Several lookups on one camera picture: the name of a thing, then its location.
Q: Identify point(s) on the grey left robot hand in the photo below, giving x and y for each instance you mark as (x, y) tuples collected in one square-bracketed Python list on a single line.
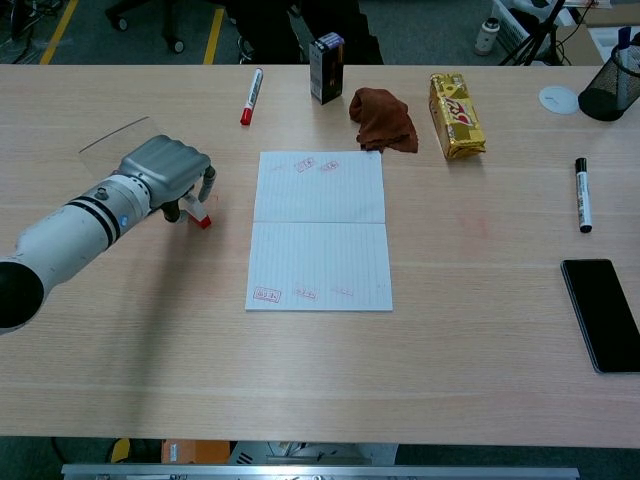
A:
[(167, 165)]

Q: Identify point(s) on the small white red stamp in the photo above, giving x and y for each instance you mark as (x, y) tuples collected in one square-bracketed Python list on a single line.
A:
[(201, 218)]

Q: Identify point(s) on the light blue lined paper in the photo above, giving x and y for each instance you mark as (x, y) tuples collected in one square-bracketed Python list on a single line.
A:
[(320, 230)]

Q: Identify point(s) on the red whiteboard marker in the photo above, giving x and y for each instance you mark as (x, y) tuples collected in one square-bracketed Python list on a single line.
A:
[(251, 95)]

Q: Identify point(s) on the black office chair base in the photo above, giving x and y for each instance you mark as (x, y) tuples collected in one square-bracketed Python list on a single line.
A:
[(172, 25)]

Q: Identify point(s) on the person in black clothes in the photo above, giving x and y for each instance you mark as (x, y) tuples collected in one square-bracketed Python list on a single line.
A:
[(280, 30)]

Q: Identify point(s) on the black carton box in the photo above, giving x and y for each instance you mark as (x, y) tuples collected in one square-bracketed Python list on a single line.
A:
[(326, 70)]

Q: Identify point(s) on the brown crumpled cloth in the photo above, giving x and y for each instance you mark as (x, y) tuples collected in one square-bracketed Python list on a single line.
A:
[(382, 120)]

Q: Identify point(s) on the orange box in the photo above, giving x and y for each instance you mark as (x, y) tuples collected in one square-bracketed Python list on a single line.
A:
[(200, 452)]

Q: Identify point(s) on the gold snack package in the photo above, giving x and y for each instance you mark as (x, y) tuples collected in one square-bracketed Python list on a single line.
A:
[(457, 117)]

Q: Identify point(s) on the white bottle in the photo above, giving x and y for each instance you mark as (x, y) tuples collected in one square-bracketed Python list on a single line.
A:
[(487, 37)]

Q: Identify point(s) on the black tripod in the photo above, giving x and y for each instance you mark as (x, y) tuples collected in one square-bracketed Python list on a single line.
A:
[(540, 35)]

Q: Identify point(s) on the white round grommet cover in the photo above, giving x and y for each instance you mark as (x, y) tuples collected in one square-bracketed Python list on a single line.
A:
[(557, 100)]

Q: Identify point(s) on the black whiteboard marker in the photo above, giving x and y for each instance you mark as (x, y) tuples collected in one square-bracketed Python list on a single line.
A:
[(583, 195)]

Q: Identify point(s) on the black mesh pen holder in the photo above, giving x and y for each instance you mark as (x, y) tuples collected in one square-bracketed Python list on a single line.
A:
[(610, 85)]

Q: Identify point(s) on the black smartphone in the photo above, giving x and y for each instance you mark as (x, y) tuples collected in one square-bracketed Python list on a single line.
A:
[(605, 315)]

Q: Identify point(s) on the aluminium profile rail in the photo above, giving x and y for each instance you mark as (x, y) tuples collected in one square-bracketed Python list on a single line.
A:
[(320, 472)]

